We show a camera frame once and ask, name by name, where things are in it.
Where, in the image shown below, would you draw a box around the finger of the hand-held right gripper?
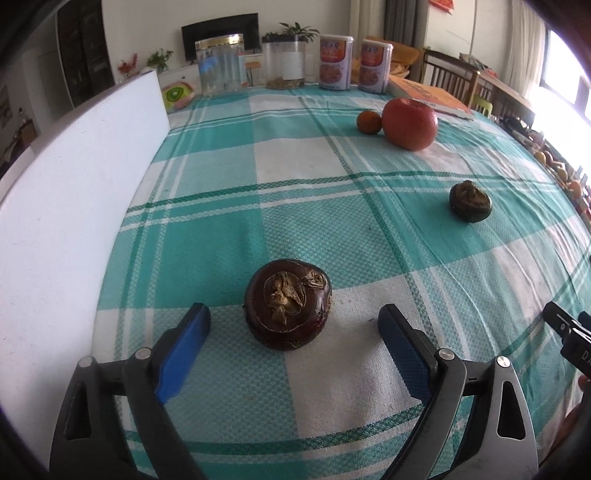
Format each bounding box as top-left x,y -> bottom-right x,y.
542,301 -> 591,337

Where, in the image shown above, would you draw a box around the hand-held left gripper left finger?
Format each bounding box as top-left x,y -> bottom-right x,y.
48,302 -> 212,480

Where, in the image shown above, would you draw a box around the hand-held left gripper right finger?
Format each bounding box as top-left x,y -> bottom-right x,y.
378,303 -> 542,480

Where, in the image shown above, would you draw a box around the large dark water chestnut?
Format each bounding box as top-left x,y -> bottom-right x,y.
243,258 -> 333,352

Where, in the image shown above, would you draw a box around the person's right hand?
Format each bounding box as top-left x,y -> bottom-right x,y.
549,375 -> 591,464

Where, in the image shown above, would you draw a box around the brown water chestnut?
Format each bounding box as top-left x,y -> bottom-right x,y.
449,180 -> 493,224

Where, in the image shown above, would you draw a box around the teal checked tablecloth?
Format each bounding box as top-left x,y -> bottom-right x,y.
95,83 -> 591,480

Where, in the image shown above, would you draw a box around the red apple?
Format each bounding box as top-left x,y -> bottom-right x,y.
381,97 -> 438,152

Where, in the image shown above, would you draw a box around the wooden side desk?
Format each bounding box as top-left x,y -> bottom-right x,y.
475,69 -> 537,126

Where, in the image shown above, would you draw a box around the small orange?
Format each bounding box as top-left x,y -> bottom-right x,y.
356,110 -> 383,136

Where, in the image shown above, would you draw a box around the kiwi print pouch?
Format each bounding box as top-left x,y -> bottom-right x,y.
161,80 -> 195,114

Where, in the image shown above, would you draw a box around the orange book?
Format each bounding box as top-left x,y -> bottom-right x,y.
387,75 -> 475,121

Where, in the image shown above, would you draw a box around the dark wooden chair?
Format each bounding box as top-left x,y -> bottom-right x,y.
421,47 -> 481,110

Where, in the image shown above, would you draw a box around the white curtain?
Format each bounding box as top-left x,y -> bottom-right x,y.
508,0 -> 548,95

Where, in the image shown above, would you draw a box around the clear glass jar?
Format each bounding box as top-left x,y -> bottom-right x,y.
195,34 -> 245,97

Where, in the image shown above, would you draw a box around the red flowers in vase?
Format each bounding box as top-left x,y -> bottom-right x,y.
117,53 -> 139,85

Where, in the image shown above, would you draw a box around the white and pink can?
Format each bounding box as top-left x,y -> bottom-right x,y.
318,35 -> 355,91
359,39 -> 394,94

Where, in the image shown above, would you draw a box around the green plant on cabinet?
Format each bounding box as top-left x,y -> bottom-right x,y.
147,48 -> 174,73

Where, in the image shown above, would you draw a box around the orange lounge chair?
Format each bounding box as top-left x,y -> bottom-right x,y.
351,37 -> 424,77

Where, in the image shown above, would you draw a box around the clear plastic jar white label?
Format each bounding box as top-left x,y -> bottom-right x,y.
262,36 -> 307,90

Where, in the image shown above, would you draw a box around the dark tall cabinet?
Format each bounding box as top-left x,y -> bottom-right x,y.
55,0 -> 115,110

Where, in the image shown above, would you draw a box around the black television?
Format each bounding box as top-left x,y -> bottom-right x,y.
181,13 -> 259,62

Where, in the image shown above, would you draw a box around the grey curtain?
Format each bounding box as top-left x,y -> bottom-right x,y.
384,0 -> 428,48

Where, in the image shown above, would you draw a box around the large green potted plant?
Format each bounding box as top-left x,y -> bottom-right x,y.
263,22 -> 320,45

